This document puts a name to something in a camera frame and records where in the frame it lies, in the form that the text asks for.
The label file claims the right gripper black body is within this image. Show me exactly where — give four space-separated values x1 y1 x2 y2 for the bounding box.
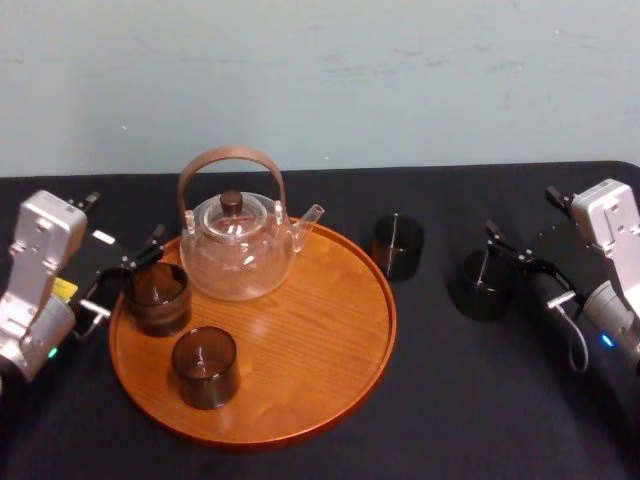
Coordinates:
528 222 609 324

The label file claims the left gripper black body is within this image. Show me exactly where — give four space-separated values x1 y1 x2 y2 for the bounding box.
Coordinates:
59 227 133 303

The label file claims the round wooden tray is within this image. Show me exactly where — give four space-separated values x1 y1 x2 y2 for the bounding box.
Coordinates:
108 217 398 446

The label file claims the dark smoked glass cup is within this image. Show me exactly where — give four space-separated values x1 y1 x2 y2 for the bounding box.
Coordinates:
371 213 426 283
123 262 193 338
451 248 514 322
170 325 239 411

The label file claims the glass teapot lid, brown knob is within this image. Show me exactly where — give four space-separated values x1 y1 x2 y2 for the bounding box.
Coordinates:
201 189 269 237

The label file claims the black table cloth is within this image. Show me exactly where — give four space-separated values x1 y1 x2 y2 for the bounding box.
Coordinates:
0 159 640 480

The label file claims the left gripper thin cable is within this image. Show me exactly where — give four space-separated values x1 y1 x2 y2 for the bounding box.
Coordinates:
74 267 134 342

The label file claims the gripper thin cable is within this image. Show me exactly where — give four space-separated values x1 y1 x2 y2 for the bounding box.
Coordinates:
546 261 592 376
74 267 134 342

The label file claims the glass teapot with wooden handle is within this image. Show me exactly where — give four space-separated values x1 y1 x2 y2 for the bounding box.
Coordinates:
178 144 326 302

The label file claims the right gripper thin cable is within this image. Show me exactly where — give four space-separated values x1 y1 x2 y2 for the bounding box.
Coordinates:
546 261 592 376

